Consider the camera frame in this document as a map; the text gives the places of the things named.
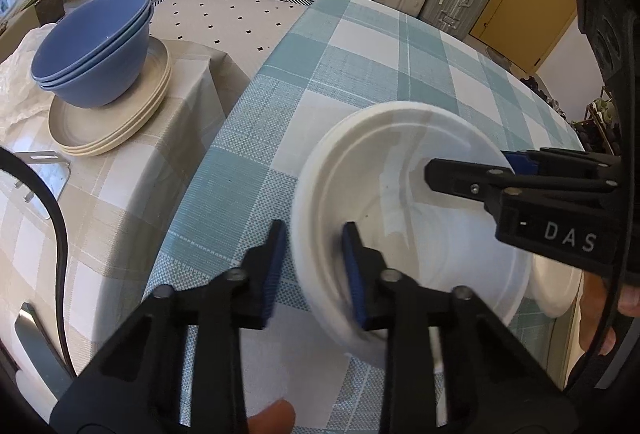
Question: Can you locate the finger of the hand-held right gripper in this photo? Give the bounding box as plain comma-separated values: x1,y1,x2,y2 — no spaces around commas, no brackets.
424,158,618,216
504,146,621,182

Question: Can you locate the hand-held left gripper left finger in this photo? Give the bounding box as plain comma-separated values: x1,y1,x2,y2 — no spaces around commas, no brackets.
50,219,290,434

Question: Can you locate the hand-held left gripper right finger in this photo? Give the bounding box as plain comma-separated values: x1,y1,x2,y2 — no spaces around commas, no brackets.
341,221,581,434

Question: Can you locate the large white plate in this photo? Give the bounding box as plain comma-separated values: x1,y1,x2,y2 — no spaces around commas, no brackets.
525,259,586,321

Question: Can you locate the white bowl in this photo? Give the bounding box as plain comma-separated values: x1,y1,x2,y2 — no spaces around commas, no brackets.
290,101,533,365

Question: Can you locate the person's right hand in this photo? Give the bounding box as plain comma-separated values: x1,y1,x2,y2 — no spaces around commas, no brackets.
580,271,640,357

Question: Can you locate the person's left hand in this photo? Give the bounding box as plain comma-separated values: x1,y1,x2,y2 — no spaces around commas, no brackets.
247,398,297,434

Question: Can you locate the pile of dark shoes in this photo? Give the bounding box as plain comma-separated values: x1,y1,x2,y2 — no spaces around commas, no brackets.
520,74,621,155

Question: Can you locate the beige plaid tablecloth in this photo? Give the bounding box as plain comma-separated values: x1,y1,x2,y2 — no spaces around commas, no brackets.
0,39,256,415

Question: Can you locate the blue plaid tablecloth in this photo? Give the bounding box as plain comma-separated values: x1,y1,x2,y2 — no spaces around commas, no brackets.
142,0,586,434

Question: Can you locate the beige plate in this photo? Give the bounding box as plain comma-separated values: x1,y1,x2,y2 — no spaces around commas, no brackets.
51,49,171,153
59,59,172,158
46,36,169,148

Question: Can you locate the black-and-white patterned rug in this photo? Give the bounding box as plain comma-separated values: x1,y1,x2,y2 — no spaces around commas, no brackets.
150,0,317,80

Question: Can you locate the blue bowl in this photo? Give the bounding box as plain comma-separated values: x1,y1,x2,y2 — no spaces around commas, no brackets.
42,16,154,109
30,0,152,82
34,4,153,92

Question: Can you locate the white plastic bag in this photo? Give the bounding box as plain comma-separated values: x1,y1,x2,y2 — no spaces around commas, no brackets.
0,26,61,150

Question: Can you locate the beige sofa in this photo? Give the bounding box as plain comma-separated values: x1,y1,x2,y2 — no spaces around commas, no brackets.
0,0,63,60

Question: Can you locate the black cable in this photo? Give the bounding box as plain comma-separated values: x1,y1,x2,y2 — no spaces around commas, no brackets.
0,148,76,377
592,194,636,367

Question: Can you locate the metal bracket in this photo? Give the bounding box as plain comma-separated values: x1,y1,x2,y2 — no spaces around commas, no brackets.
14,303,72,387
10,151,71,221

